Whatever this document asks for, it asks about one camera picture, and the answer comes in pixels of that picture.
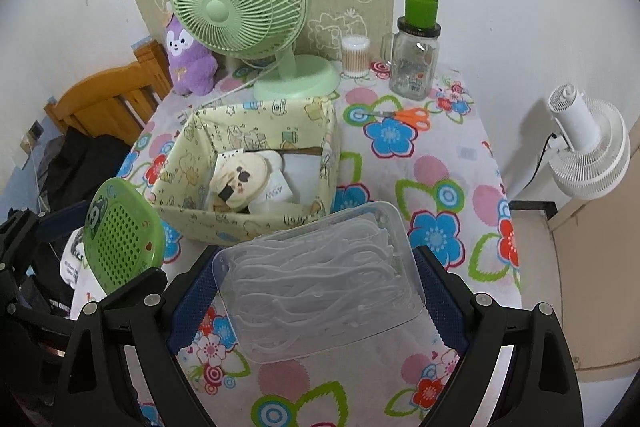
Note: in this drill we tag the glass mug jar green lid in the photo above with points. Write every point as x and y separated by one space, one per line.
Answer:
412 67

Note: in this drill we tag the purple plush toy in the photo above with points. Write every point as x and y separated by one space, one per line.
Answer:
190 67

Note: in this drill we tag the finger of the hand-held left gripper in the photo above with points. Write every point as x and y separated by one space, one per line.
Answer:
60 219
142 281

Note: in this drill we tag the wall socket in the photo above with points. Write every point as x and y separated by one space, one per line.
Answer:
32 133

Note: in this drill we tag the yellow printed storage box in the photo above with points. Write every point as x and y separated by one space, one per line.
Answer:
225 227

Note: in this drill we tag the clear floss pick box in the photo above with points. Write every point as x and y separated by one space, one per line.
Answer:
320 277

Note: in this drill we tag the cotton swab container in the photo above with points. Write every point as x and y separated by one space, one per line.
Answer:
356 59

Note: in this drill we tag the white printed bag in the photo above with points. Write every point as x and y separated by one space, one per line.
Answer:
70 267

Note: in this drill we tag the white standing fan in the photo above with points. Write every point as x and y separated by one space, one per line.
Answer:
575 122

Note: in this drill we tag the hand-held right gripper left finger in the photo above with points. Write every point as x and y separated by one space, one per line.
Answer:
192 302

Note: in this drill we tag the white charger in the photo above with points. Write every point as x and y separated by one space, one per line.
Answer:
275 194

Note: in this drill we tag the cream bear shaped case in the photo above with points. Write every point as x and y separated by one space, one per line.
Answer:
240 177

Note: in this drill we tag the wooden chair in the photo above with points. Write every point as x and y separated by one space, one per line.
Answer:
100 102

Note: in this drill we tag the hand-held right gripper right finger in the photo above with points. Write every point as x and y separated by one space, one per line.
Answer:
445 302

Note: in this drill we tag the green desk fan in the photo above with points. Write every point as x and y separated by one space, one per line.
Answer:
220 12

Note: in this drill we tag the small white printed box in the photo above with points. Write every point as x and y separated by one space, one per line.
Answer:
225 159

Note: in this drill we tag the black clothing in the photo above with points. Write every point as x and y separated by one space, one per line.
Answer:
80 167

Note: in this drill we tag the green perforated box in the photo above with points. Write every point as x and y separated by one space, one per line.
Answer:
125 237

